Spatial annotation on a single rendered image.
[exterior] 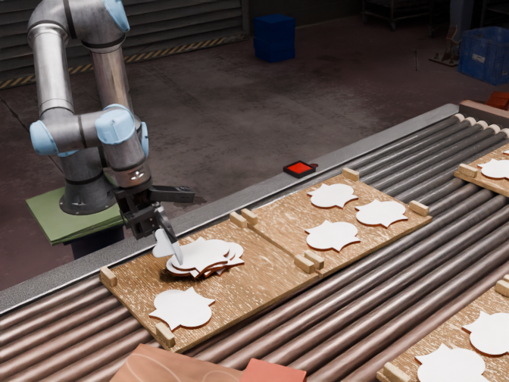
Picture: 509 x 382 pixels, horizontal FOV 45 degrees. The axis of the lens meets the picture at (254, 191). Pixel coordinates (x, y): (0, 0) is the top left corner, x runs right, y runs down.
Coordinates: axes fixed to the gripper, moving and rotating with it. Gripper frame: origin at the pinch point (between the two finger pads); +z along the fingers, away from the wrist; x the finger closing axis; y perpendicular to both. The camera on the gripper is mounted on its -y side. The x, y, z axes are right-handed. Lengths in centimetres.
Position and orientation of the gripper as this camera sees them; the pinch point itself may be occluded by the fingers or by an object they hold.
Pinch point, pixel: (171, 252)
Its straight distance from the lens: 144.0
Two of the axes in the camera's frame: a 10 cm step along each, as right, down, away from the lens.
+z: 2.4, 8.6, 4.6
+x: 5.0, 3.0, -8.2
